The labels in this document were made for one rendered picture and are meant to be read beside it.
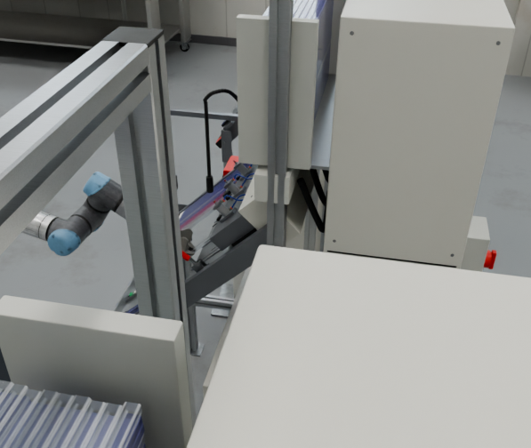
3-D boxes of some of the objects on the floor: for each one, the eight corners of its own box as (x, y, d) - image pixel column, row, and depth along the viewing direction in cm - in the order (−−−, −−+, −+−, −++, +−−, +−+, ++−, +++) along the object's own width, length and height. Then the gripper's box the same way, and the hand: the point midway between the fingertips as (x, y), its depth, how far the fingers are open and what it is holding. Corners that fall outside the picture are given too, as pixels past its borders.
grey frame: (124, 500, 223) (4, -99, 116) (189, 345, 286) (149, -134, 179) (277, 531, 214) (298, -87, 107) (309, 364, 277) (342, -129, 171)
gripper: (136, 207, 175) (200, 249, 178) (148, 189, 183) (210, 229, 186) (124, 227, 180) (186, 267, 183) (136, 209, 188) (196, 247, 191)
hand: (189, 252), depth 186 cm, fingers closed, pressing on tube
